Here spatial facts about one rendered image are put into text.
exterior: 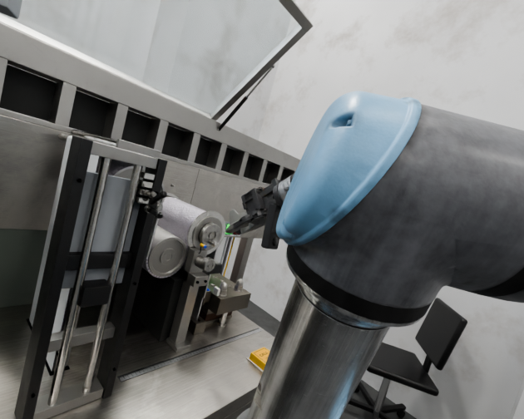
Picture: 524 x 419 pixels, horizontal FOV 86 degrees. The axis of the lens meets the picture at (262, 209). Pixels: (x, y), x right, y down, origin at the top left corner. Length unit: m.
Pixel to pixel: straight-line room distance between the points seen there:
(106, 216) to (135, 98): 0.56
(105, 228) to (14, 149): 0.44
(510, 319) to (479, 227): 2.48
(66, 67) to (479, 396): 2.93
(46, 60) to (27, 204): 0.40
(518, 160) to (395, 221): 0.07
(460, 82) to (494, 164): 2.79
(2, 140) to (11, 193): 0.14
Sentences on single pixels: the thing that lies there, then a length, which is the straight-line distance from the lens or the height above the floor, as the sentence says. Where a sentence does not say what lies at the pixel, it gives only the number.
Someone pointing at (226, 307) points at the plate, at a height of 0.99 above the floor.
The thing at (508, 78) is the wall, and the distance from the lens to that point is 2.93.
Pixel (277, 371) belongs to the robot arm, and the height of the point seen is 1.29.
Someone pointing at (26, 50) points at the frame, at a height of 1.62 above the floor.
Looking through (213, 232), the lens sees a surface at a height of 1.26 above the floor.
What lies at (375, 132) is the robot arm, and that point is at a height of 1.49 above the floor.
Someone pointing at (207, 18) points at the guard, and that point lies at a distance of 1.04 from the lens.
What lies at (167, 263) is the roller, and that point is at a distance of 0.87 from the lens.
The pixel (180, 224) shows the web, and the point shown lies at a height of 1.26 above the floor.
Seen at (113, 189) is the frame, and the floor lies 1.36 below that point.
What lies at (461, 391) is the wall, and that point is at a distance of 2.83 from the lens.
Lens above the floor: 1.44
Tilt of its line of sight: 5 degrees down
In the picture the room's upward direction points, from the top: 15 degrees clockwise
